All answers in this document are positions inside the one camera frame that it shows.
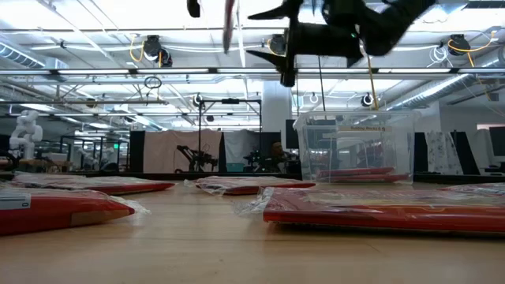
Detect person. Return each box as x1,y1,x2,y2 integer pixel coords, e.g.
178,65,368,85
269,140,295,174

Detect black metal rig frame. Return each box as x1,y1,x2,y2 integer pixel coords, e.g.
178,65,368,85
198,98,264,174

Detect black partition panel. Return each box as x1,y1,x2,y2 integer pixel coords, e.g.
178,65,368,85
258,132,283,159
129,129,146,174

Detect beige curtain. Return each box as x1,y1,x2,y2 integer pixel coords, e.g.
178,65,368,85
144,129,223,174

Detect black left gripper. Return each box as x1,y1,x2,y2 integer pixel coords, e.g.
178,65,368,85
186,0,202,19

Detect silver air duct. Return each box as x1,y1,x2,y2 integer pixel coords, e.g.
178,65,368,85
402,49,505,110
0,39,70,71

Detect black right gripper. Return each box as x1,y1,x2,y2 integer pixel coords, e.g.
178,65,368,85
245,0,366,88

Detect yellow hanging cable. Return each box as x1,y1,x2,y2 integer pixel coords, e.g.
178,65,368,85
365,54,380,111

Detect white pillar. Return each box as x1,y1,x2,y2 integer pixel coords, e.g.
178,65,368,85
261,80,294,145

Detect wooden desk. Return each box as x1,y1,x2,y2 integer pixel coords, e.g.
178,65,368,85
0,156,74,174

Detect patterned white cloth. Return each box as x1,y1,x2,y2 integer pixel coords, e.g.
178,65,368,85
425,130,463,176

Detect black hanging cable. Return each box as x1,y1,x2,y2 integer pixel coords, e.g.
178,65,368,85
317,57,327,112

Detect grey curtain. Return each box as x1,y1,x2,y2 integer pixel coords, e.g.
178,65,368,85
223,129,260,163

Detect clear plastic bin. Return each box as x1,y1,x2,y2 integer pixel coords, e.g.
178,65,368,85
292,110,422,185

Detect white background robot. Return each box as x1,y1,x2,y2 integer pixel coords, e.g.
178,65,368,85
8,109,44,161

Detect black monitor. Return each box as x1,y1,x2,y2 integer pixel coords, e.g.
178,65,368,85
488,125,505,158
285,118,303,150

